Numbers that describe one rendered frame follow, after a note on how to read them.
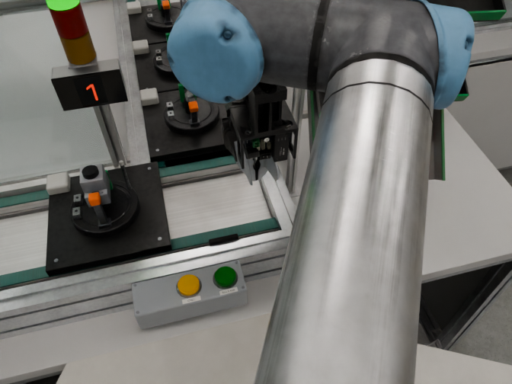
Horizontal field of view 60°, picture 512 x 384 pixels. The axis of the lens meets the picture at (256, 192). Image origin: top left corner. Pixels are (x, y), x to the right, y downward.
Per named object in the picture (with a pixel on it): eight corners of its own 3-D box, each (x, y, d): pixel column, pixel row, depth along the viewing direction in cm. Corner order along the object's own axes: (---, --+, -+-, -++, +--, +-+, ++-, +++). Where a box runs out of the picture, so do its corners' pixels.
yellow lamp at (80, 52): (97, 62, 79) (88, 37, 75) (67, 67, 78) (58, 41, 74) (96, 47, 82) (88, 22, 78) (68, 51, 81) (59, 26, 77)
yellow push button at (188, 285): (201, 295, 84) (200, 290, 82) (180, 300, 83) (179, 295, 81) (198, 276, 86) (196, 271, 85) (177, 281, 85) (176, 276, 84)
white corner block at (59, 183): (73, 197, 99) (67, 185, 96) (52, 201, 99) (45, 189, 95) (73, 182, 102) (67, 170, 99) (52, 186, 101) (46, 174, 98)
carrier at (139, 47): (228, 87, 125) (225, 46, 116) (141, 100, 121) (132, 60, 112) (211, 41, 140) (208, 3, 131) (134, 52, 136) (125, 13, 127)
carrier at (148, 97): (249, 145, 110) (248, 105, 100) (151, 163, 106) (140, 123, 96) (228, 88, 125) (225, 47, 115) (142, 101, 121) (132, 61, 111)
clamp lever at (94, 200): (109, 224, 88) (98, 198, 83) (98, 226, 88) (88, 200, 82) (108, 210, 91) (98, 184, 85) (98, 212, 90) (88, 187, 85)
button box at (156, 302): (248, 304, 88) (248, 289, 83) (140, 330, 85) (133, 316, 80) (239, 273, 92) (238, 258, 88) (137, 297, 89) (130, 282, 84)
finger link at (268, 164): (264, 202, 65) (265, 158, 57) (254, 173, 68) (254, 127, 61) (285, 198, 65) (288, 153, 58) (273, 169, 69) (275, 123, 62)
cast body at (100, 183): (111, 203, 88) (101, 180, 83) (88, 208, 88) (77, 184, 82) (109, 173, 94) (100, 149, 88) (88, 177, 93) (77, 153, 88)
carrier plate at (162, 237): (172, 250, 90) (171, 244, 89) (49, 276, 86) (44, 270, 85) (158, 166, 105) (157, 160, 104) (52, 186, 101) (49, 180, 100)
